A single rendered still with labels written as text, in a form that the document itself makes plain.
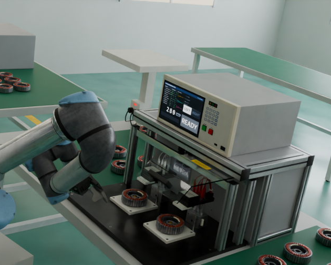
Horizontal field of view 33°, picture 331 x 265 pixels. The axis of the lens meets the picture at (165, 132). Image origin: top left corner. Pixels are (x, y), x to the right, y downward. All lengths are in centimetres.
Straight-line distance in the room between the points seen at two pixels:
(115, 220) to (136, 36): 575
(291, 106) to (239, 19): 690
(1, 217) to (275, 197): 108
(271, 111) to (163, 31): 599
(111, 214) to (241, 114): 67
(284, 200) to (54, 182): 95
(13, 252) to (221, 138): 86
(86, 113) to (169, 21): 653
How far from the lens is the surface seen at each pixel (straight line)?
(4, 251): 207
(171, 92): 233
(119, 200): 240
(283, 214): 241
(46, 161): 205
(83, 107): 170
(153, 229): 222
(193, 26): 850
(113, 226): 222
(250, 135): 218
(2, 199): 185
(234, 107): 208
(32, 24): 700
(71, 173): 186
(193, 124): 224
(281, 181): 228
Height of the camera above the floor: 186
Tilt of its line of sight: 19 degrees down
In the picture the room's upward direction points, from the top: 9 degrees clockwise
